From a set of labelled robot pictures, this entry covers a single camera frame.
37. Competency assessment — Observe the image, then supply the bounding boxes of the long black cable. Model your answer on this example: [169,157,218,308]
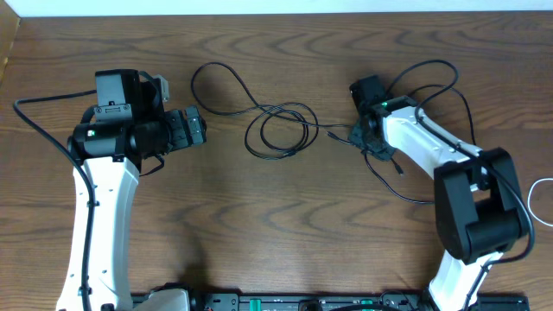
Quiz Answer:
[326,84,477,205]

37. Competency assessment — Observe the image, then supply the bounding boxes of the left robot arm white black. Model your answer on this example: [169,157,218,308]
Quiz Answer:
[56,69,207,310]

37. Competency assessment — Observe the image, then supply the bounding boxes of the white usb cable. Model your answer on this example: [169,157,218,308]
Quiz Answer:
[526,177,553,228]

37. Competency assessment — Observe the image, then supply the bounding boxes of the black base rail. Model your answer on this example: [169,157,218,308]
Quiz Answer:
[131,282,531,311]

